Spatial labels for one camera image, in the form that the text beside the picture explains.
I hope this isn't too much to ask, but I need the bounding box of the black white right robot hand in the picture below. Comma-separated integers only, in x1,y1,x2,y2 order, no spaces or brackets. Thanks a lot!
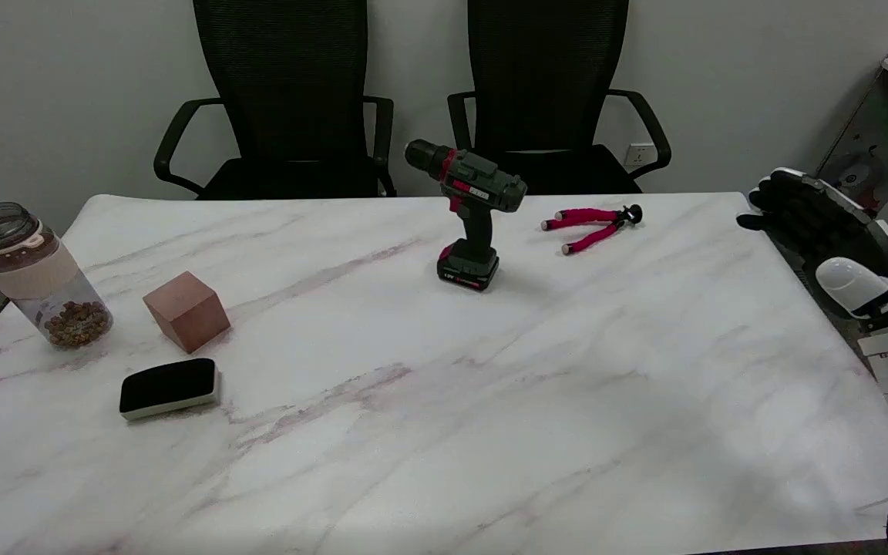
737,168,888,318

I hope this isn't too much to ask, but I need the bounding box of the green red power screwdriver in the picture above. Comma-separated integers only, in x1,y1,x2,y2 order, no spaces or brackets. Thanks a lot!
404,140,528,292

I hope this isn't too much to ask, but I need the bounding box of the white desk with cartoon panel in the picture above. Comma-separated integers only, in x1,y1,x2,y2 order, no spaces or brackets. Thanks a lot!
814,0,888,224

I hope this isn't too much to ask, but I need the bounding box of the pink flexible mini tripod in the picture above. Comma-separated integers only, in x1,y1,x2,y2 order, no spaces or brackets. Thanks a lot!
540,204,643,256

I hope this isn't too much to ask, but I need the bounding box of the black mesh office chair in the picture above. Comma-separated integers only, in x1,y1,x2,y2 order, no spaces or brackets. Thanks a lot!
447,0,672,195
153,0,397,201

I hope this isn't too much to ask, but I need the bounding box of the brown wooden cube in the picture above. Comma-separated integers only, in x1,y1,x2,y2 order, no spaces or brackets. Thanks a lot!
143,271,231,354

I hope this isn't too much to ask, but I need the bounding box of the black white board eraser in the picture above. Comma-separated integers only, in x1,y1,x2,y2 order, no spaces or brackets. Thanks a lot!
119,358,221,422

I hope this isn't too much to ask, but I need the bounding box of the clear jar with nuts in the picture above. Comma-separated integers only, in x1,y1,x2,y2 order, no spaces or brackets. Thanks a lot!
0,202,114,351

